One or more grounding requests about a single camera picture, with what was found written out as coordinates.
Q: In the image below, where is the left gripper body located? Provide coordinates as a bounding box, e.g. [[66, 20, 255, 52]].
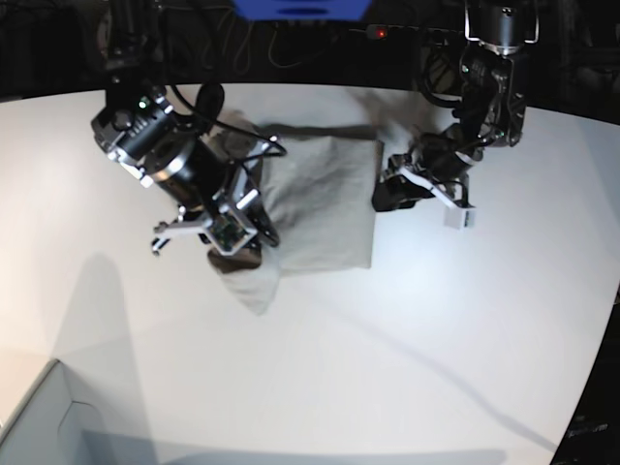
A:
[[385, 134, 478, 230]]

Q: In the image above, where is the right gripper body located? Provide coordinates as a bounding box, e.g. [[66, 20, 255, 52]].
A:
[[138, 135, 287, 258]]

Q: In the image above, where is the beige t-shirt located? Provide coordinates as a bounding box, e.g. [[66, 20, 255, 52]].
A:
[[208, 123, 384, 315]]

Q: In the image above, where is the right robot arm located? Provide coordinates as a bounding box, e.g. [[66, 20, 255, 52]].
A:
[[91, 1, 287, 258]]

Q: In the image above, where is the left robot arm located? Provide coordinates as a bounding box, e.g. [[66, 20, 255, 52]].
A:
[[372, 1, 540, 230]]

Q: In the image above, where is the black power strip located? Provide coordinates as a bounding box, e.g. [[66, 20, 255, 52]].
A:
[[348, 24, 463, 45]]

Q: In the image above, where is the blue box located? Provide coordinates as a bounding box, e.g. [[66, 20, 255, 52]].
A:
[[232, 0, 372, 21]]

